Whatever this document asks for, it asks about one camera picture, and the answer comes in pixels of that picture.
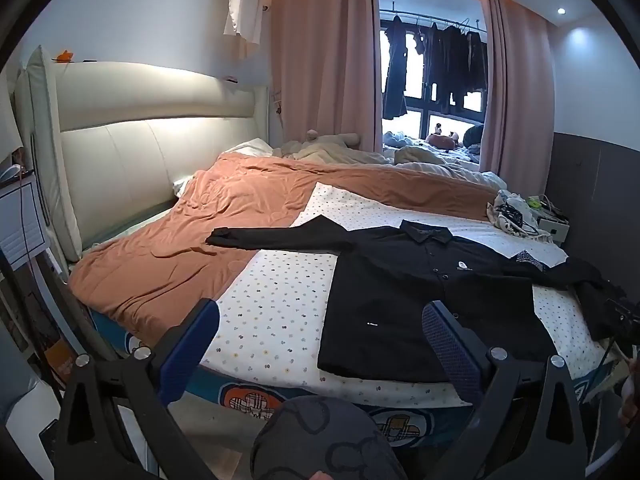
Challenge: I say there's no person's leg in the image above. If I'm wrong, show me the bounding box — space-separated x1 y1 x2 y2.
250 395 408 480

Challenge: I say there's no dark framed window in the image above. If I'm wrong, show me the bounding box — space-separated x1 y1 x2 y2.
377 7 486 138

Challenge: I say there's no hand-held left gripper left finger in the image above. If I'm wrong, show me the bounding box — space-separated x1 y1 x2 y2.
52 298 220 480

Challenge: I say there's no white crumpled duvet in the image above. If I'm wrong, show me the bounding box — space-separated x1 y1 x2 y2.
382 147 508 188

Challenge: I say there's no cream padded headboard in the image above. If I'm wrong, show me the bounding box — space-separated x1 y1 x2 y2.
14 45 271 263

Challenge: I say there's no white nightstand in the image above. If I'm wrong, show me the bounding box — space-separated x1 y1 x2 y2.
0 170 51 271

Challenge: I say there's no white hanging cloth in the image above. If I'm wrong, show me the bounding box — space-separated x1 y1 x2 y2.
223 0 266 43

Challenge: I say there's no orange blanket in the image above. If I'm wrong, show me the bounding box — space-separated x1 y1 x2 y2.
68 152 506 343

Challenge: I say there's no pink curtain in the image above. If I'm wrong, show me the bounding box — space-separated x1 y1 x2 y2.
270 0 386 153
477 0 556 193

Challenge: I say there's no white bedside table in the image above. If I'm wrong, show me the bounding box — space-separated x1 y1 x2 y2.
530 195 571 248

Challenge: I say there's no black cable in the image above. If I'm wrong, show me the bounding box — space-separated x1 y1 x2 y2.
594 337 618 388

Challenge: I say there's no person's right hand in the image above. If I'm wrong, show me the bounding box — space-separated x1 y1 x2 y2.
618 355 640 428

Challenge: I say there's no white patterned cloth bag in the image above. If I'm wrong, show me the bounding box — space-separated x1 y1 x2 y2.
487 190 543 241

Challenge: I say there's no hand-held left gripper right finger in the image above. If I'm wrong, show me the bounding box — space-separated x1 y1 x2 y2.
422 301 588 480

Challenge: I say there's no clothes rail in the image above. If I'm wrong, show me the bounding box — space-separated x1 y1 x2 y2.
380 7 486 28

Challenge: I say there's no red-brown plush toy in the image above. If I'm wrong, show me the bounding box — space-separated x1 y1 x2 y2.
425 124 461 151

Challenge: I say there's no white floral blanket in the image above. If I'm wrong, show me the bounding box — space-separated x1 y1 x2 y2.
200 181 608 408

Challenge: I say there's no black shirt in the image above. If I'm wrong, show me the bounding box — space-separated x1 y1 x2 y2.
206 214 626 383

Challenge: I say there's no row of hanging dark clothes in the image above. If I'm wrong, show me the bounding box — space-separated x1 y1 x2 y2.
382 14 488 121

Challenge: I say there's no beige plush toy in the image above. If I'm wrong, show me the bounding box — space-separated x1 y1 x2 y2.
280 129 361 161

